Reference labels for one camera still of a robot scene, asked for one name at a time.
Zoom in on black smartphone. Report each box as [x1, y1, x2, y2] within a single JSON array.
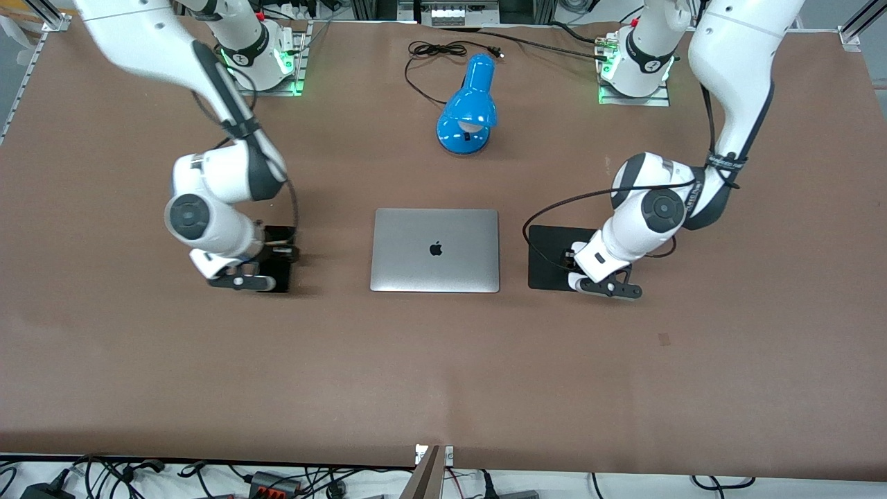
[[256, 225, 293, 294]]

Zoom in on black mouse pad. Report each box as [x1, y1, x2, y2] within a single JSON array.
[[528, 225, 604, 292]]

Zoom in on silver closed laptop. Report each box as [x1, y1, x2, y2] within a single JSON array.
[[369, 208, 500, 294]]

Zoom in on blue desk lamp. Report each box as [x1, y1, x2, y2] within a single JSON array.
[[437, 53, 499, 156]]

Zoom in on black power strip orange switches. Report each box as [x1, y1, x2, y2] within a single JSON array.
[[248, 471, 304, 499]]

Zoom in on grey box with white sockets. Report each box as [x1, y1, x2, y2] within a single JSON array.
[[430, 0, 500, 28]]

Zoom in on black power adapter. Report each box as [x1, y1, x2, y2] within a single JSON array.
[[19, 478, 77, 499]]

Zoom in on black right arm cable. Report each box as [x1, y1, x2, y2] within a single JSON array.
[[188, 83, 301, 243]]

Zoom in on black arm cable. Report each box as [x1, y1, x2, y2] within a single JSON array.
[[188, 83, 301, 243], [522, 82, 749, 272]]

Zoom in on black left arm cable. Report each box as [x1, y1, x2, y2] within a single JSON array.
[[522, 82, 749, 272]]

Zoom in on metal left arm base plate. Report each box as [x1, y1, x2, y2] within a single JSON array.
[[597, 31, 671, 107]]

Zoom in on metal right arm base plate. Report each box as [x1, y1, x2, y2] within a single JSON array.
[[231, 21, 311, 97]]

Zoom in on thick black base cable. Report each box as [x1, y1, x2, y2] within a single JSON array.
[[443, 26, 614, 63]]

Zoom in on black lamp power cord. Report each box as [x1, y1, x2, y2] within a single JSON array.
[[404, 40, 505, 107]]

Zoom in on white post bracket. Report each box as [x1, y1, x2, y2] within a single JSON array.
[[414, 444, 455, 466]]

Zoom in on brown camera stand post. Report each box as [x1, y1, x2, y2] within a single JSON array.
[[410, 446, 444, 499]]

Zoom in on white perforated table rail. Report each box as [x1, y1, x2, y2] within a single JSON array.
[[0, 31, 48, 146]]

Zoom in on aluminium frame profile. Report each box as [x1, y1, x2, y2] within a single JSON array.
[[837, 0, 887, 53], [24, 0, 72, 33]]

